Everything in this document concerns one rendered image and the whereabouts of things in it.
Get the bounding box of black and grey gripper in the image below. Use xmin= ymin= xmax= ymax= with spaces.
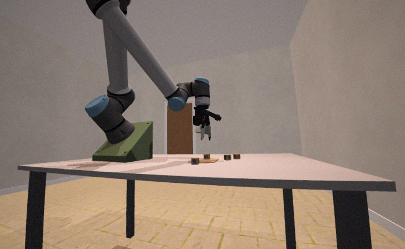
xmin=193 ymin=104 xmax=211 ymax=140

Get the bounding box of tan flat mat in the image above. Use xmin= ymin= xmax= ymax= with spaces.
xmin=199 ymin=158 xmax=218 ymax=163

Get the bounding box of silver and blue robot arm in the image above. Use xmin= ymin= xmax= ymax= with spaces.
xmin=85 ymin=0 xmax=210 ymax=144

